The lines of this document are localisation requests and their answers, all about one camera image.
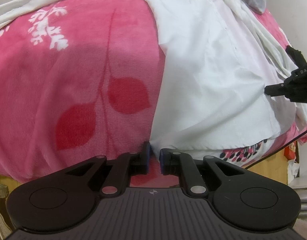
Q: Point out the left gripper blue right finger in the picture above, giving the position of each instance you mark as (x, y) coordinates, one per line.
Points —
(169, 162)

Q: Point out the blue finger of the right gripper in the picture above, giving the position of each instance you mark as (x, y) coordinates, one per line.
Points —
(277, 90)
(296, 56)

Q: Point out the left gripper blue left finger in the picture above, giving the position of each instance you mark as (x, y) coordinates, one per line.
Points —
(139, 161)

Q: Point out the white shirt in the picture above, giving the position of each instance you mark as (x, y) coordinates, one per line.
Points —
(218, 60)

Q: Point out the pink floral bed sheet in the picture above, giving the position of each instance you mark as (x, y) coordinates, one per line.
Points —
(80, 78)

